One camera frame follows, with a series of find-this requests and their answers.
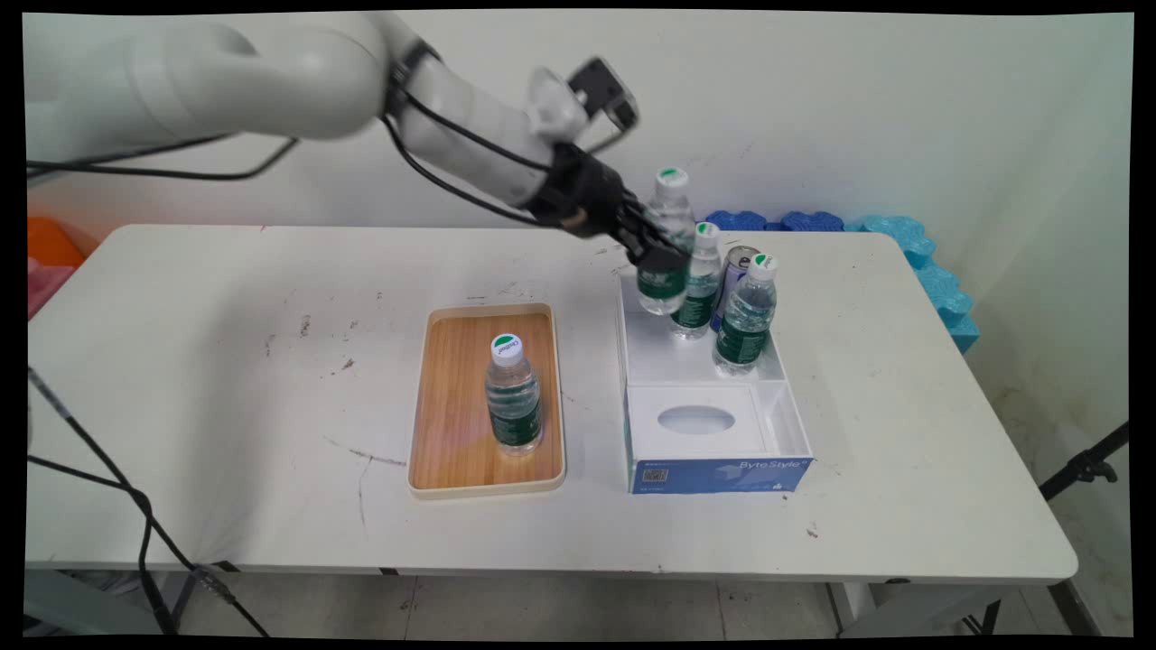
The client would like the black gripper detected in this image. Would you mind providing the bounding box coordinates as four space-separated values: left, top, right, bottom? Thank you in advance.
527 143 696 276

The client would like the clear water bottle green label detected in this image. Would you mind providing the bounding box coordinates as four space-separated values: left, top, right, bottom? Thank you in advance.
485 332 545 457
713 253 779 378
670 221 723 341
636 167 698 317

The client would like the purple and silver drink can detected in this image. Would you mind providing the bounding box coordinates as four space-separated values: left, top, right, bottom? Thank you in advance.
709 244 762 333

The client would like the light blue foam piece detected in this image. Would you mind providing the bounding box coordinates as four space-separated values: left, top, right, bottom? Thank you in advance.
844 214 937 269
910 260 982 355

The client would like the white box with blue print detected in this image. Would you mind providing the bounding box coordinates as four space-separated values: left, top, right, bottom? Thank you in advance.
617 269 814 496

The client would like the wooden tray with cream rim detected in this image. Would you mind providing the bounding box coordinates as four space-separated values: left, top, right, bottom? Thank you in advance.
406 302 568 500

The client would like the black tripod stand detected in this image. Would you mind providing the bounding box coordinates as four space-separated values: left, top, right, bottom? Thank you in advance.
1039 421 1131 503

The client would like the orange plastic object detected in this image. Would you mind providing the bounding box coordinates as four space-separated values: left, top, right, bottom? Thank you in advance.
27 217 88 269

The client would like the pink plastic object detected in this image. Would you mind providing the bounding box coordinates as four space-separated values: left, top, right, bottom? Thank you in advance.
27 257 76 320

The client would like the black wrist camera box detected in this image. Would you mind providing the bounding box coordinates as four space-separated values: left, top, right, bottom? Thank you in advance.
567 57 640 133

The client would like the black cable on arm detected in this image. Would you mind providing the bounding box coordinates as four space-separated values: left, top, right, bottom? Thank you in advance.
379 43 635 228

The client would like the black hanging cable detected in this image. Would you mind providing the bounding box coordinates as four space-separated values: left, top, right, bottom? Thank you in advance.
25 134 301 183

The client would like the black cable with connector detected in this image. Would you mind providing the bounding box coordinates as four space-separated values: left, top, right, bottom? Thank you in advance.
25 366 272 638

